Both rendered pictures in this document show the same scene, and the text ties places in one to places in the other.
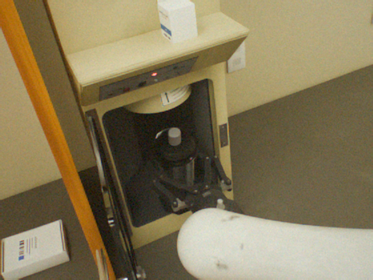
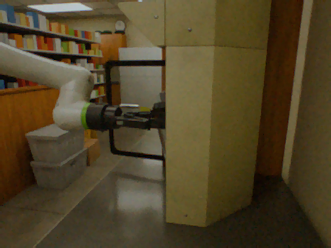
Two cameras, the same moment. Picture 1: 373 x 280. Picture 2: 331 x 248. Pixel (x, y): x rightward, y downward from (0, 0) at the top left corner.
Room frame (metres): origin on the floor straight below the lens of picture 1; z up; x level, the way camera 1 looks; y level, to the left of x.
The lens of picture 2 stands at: (1.12, -0.58, 1.36)
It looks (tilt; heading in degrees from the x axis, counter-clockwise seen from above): 14 degrees down; 121
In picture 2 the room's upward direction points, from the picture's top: straight up
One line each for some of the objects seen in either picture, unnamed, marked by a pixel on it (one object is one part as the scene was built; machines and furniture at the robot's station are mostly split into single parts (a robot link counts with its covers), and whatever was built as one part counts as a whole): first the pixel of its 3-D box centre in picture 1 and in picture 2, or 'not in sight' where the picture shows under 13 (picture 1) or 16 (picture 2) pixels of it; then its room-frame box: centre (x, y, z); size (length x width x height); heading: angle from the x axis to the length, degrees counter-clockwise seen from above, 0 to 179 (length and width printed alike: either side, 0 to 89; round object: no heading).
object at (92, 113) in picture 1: (112, 183); not in sight; (0.72, 0.19, 1.19); 0.03 x 0.02 x 0.39; 110
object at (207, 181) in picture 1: (208, 177); (136, 121); (0.68, -0.03, 1.20); 0.11 x 0.01 x 0.04; 172
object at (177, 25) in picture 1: (177, 20); not in sight; (0.74, -0.01, 1.54); 0.05 x 0.05 x 0.06; 22
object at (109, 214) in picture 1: (122, 236); (140, 111); (0.56, 0.16, 1.19); 0.30 x 0.01 x 0.40; 12
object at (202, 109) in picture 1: (152, 132); not in sight; (0.89, 0.10, 1.19); 0.26 x 0.24 x 0.35; 110
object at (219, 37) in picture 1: (162, 67); (157, 33); (0.72, 0.03, 1.46); 0.32 x 0.11 x 0.10; 110
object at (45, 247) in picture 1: (34, 249); not in sight; (0.76, 0.45, 0.96); 0.16 x 0.12 x 0.04; 105
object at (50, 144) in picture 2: not in sight; (59, 141); (-1.36, 1.05, 0.49); 0.60 x 0.42 x 0.33; 110
